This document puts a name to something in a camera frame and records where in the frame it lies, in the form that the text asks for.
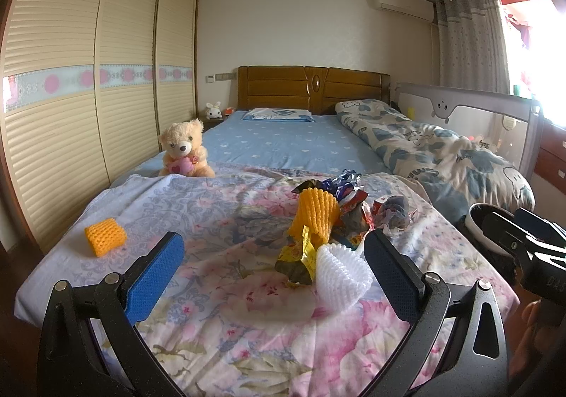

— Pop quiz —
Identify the orange foam net large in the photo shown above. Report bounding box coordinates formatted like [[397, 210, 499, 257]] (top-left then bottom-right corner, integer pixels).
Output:
[[288, 188, 341, 250]]

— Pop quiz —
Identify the red brown drawer cabinet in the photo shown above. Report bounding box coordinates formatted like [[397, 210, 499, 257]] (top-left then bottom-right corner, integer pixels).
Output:
[[535, 119, 566, 194]]

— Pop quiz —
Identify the yellow snack wrapper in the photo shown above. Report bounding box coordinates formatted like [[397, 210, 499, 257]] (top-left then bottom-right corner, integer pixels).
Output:
[[275, 226, 317, 286]]

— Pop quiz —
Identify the dark wooden nightstand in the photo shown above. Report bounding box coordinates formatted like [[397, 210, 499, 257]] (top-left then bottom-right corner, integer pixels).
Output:
[[202, 116, 227, 132]]

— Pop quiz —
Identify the white rabbit plush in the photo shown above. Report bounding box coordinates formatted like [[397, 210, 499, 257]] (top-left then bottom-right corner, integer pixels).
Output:
[[205, 101, 224, 120]]

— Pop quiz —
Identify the white foam net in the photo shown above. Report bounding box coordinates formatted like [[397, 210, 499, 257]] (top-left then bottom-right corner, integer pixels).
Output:
[[316, 244, 373, 313]]

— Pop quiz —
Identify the grey tissue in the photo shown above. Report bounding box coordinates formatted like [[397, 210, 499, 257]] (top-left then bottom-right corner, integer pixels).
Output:
[[371, 195, 417, 236]]

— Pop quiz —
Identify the right hand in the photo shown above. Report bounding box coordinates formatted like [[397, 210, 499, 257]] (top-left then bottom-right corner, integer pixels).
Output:
[[509, 299, 565, 387]]

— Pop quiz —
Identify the red snack bag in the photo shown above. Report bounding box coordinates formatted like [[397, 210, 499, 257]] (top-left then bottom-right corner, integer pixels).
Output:
[[330, 189, 374, 251]]

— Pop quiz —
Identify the blue foil wrapper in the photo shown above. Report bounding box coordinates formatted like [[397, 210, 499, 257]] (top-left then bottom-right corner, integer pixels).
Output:
[[319, 169, 362, 202]]

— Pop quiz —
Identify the orange foam net small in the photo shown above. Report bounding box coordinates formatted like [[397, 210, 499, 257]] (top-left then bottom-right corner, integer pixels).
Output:
[[85, 218, 128, 257]]

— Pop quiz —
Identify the blue white pillow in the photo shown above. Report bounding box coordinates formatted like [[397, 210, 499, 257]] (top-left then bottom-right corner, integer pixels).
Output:
[[243, 108, 315, 122]]

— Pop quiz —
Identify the grey bed guard rail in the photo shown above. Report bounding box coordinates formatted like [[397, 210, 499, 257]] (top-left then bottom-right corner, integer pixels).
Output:
[[391, 83, 544, 179]]

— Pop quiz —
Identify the beige slatted wardrobe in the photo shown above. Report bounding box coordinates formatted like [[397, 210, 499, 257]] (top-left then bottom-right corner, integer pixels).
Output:
[[1, 0, 198, 251]]

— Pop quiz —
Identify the floral pink quilt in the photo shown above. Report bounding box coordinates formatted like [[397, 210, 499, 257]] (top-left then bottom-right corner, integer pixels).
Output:
[[13, 160, 521, 397]]

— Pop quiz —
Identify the grey patterned curtain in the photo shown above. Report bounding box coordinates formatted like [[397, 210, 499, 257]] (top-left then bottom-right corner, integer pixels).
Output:
[[435, 0, 511, 95]]

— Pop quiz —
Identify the white air conditioner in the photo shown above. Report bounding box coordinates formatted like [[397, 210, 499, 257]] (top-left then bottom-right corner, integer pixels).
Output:
[[374, 0, 434, 23]]

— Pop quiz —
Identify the blue bed sheet mattress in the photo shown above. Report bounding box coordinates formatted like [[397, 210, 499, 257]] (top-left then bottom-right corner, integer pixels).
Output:
[[111, 111, 391, 188]]

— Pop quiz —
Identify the beige teddy bear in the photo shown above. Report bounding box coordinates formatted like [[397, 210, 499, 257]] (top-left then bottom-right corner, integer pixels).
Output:
[[159, 119, 215, 178]]

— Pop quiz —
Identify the wooden headboard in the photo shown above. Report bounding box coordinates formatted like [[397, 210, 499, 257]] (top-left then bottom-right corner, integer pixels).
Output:
[[237, 66, 391, 116]]

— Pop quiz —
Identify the blue white cartoon duvet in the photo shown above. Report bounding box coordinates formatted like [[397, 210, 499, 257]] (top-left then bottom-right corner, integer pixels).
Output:
[[335, 99, 535, 224]]

